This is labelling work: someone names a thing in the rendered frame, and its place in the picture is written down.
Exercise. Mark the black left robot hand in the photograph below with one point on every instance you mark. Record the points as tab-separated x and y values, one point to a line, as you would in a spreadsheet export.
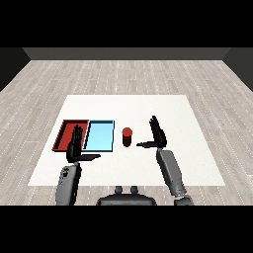
74	150

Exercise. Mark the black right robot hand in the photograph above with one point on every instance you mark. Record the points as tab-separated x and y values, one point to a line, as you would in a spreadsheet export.
158	136

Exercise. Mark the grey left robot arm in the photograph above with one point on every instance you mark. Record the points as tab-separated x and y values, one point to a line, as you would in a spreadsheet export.
67	184

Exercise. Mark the red shallow open box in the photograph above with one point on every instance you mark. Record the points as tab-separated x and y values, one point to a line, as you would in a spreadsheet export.
64	137

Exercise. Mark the light blue shallow open box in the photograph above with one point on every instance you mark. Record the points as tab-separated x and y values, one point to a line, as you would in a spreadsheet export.
99	135

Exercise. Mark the red can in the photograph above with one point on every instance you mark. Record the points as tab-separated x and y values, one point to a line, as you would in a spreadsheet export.
127	137

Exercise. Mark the dark grey robot body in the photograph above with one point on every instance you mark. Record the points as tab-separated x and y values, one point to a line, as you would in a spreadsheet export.
126	199

